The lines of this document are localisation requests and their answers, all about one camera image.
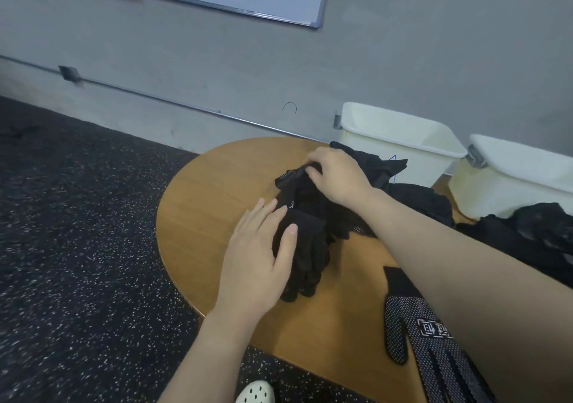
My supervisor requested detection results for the stack of black gloves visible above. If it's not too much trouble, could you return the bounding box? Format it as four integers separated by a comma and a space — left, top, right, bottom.
273, 203, 340, 303

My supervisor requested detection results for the person's right forearm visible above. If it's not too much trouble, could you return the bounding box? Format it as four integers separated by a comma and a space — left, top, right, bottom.
353, 187, 573, 403

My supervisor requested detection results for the white plastic bin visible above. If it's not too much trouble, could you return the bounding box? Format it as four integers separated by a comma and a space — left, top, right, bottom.
335, 101, 467, 189
448, 134, 573, 220

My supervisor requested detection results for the black dotted glove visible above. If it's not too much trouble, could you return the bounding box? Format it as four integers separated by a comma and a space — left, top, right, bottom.
273, 203, 340, 303
383, 266, 498, 403

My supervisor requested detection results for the person's right hand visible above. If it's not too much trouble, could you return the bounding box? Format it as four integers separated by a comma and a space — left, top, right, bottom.
304, 146, 377, 211

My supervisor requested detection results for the person's left white shoe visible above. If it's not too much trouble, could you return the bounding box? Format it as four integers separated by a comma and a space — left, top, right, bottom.
235, 380, 277, 403

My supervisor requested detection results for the person's left hand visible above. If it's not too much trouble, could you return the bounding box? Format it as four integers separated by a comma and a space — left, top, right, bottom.
215, 198, 299, 323

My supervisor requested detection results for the grey wall pipe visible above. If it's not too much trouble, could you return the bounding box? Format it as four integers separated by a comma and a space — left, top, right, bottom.
0, 53, 332, 144

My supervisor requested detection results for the pile of black gloves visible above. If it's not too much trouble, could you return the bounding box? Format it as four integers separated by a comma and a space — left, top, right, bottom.
275, 141, 573, 287
273, 203, 340, 303

